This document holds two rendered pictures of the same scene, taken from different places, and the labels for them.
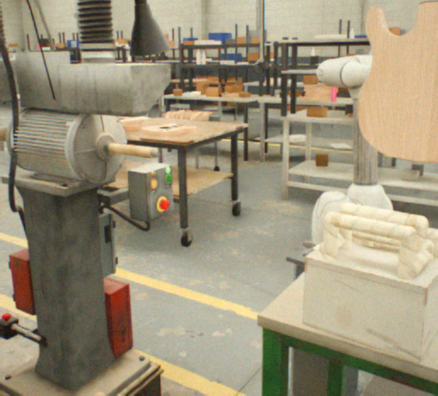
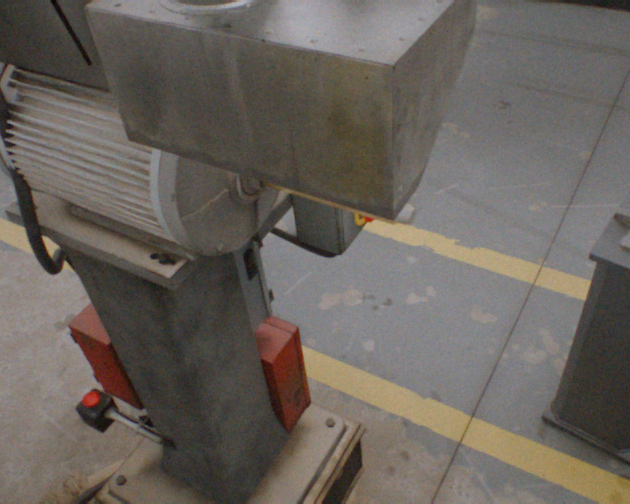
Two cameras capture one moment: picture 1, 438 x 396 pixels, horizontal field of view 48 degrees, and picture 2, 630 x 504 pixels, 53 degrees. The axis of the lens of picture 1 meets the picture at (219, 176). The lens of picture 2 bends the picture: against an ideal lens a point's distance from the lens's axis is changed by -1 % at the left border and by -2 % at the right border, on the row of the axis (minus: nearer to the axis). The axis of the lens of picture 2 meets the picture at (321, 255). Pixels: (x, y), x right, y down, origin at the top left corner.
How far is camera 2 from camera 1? 1.02 m
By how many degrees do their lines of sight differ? 30
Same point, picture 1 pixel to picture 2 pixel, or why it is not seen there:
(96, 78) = (239, 77)
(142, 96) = (414, 139)
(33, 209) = (98, 277)
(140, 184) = not seen: hidden behind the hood
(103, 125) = not seen: hidden behind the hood
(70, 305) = (211, 417)
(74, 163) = (187, 241)
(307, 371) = (593, 402)
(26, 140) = (40, 161)
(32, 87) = (13, 18)
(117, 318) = (286, 385)
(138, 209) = (315, 231)
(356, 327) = not seen: outside the picture
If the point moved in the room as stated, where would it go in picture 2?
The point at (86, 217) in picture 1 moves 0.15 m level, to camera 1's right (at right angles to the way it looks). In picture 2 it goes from (213, 270) to (298, 262)
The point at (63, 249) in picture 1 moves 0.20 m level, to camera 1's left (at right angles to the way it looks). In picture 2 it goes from (182, 349) to (69, 358)
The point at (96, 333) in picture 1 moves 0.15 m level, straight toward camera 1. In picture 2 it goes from (256, 420) to (274, 477)
